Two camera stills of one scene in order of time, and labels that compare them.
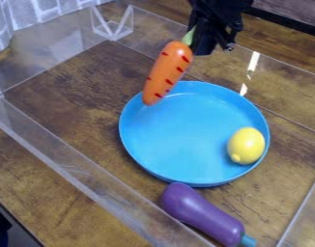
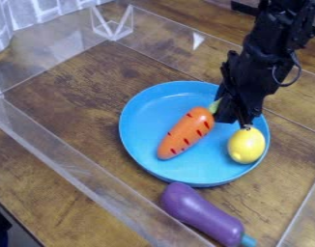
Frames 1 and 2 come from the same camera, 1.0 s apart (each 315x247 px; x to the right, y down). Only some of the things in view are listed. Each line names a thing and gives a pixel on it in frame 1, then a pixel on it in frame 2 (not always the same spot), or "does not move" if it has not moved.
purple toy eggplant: x=190 y=207 does not move
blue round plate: x=176 y=138 does not move
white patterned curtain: x=15 y=14 does not move
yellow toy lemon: x=246 y=146 does not move
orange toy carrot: x=168 y=69 → x=188 y=130
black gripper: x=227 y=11 → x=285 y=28
